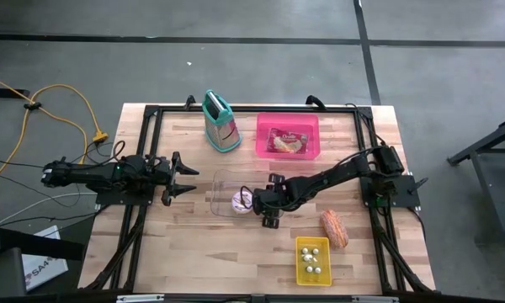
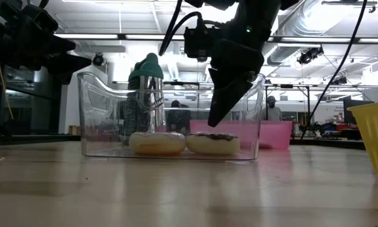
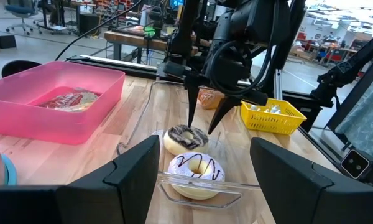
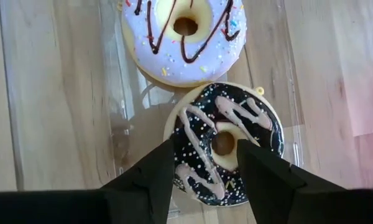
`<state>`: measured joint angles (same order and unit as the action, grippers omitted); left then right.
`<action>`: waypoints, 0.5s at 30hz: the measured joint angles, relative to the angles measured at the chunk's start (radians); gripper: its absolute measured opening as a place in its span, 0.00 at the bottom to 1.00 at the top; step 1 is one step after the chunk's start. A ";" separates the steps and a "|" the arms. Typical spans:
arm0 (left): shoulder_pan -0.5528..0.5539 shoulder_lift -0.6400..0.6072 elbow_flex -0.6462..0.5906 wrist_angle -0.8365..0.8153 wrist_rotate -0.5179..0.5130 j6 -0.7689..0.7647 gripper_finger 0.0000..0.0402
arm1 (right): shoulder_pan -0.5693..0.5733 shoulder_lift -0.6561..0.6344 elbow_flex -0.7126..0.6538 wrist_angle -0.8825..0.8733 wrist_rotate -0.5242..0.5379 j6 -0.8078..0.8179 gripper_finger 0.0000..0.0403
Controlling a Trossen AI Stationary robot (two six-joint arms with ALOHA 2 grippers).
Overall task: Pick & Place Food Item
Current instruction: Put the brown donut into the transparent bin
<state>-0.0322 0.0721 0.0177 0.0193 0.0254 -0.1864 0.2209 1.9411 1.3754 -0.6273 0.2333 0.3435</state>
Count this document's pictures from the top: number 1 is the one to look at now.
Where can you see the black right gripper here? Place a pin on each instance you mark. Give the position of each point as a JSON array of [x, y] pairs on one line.
[[280, 195]]

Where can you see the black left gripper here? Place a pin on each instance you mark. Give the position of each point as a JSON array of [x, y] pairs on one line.
[[166, 174]]

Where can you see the pink frosted toy donut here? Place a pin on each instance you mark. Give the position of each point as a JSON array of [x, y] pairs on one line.
[[236, 204]]

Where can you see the red snack packet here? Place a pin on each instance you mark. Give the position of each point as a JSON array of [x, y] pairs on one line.
[[288, 143]]

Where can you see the dark brown dropper bottle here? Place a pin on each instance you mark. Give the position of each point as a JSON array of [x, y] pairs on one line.
[[307, 257]]

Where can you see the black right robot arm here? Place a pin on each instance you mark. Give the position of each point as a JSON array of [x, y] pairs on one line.
[[332, 177]]

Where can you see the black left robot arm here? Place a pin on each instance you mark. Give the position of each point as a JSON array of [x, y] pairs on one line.
[[97, 174]]

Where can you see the clear plastic bin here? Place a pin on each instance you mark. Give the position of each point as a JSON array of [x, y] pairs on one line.
[[223, 181]]

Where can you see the teal and metal box grater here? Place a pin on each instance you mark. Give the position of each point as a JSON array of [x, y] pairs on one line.
[[223, 130]]

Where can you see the seeded toy bread loaf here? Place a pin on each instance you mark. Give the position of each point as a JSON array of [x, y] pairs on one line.
[[334, 229]]

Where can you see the pink plastic bin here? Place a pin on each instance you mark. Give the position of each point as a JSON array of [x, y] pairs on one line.
[[263, 120]]

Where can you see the yellow plastic basket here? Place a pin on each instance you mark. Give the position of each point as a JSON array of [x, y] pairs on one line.
[[313, 280]]

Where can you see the white printed box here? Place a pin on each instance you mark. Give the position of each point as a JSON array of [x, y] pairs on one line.
[[46, 269]]

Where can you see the black floor bar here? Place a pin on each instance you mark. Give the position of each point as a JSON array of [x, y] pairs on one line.
[[4, 92]]

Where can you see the dark grey furniture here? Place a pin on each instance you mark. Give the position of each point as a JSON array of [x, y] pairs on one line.
[[0, 273]]

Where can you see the black metal stand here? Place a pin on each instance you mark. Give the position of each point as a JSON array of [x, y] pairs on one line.
[[480, 145]]

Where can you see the silver metal bracket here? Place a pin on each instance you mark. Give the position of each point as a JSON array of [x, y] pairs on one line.
[[374, 299], [139, 298]]

